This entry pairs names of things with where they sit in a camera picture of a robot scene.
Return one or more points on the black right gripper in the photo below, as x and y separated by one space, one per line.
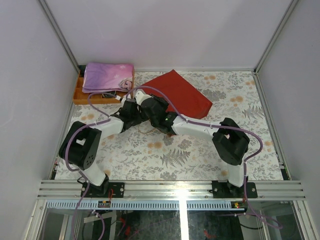
162 101

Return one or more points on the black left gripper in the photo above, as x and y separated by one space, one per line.
131 106

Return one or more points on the red paper bag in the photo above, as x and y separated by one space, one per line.
185 97

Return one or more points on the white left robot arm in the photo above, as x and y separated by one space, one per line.
80 146

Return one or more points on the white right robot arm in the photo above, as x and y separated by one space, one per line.
230 142

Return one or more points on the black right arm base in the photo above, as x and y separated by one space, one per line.
225 190

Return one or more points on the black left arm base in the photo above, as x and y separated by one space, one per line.
106 190

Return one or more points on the floral table mat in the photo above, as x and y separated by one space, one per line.
144 153

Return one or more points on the purple princess cloth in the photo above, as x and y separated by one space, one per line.
103 77

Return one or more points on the orange wooden tray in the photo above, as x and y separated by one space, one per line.
81 98

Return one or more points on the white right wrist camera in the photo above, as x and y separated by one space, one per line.
141 96

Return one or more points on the aluminium front rail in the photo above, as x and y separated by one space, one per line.
259 190

